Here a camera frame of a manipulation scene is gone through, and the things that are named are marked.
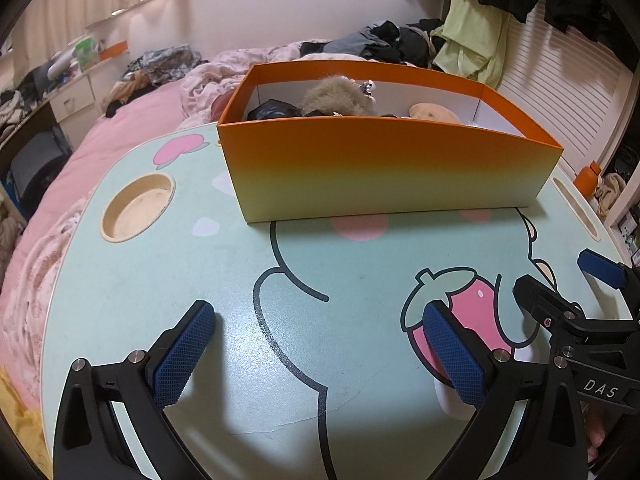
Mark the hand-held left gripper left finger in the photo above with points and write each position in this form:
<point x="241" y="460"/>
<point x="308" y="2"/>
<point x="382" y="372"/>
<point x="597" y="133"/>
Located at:
<point x="182" y="355"/>

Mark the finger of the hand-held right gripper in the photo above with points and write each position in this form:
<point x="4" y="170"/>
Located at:
<point x="540" y="300"/>
<point x="602" y="267"/>

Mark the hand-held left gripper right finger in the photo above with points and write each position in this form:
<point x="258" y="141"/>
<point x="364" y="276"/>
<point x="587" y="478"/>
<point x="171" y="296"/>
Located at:
<point x="455" y="355"/>

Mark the orange cardboard box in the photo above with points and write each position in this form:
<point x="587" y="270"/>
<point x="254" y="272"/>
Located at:
<point x="375" y="170"/>

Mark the tan plush toy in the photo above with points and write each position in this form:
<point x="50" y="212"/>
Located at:
<point x="432" y="111"/>

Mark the black satin lace-trimmed cloth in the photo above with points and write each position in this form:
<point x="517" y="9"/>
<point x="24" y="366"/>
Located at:
<point x="275" y="110"/>

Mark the pale fur pom-pom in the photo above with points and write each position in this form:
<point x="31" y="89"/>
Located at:
<point x="330" y="95"/>

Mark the beige towel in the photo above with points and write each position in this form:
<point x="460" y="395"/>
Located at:
<point x="610" y="195"/>

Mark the orange bottle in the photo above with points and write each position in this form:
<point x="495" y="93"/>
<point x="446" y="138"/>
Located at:
<point x="587" y="179"/>

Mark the yellow cloth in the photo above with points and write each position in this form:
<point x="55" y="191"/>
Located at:
<point x="20" y="425"/>

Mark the white slatted closet door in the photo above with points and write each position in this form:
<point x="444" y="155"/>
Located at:
<point x="560" y="85"/>

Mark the pink bed sheet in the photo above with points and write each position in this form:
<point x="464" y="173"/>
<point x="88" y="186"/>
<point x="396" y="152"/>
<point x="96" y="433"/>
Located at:
<point x="100" y="160"/>

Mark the dark grey suitcase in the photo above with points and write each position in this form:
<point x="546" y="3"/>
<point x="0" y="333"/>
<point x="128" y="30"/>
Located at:
<point x="37" y="170"/>

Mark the dark pink pillow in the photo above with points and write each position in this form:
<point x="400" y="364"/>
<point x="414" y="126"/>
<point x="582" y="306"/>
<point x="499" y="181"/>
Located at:
<point x="224" y="105"/>

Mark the light green hanging garment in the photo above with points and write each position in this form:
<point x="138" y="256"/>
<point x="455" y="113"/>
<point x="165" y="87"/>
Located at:
<point x="470" y="40"/>

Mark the white desk with drawers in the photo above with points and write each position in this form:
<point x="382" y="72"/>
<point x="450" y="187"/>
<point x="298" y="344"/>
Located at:
<point x="72" y="97"/>

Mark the pink floral quilt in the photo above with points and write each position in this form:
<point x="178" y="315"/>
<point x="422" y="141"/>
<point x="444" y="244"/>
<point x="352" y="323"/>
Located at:
<point x="210" y="75"/>

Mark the grey patterned cloth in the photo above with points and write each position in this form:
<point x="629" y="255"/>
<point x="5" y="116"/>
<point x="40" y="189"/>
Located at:
<point x="165" y="62"/>

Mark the pile of dark clothes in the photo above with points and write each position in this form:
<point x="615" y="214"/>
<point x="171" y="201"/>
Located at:
<point x="380" y="40"/>

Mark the small orange box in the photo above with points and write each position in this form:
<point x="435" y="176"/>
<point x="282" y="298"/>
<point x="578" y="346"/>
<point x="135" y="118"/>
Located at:
<point x="111" y="50"/>

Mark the white cylinder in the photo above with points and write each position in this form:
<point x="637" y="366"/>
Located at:
<point x="61" y="64"/>

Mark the white padded headboard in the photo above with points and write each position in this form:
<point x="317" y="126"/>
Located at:
<point x="250" y="5"/>

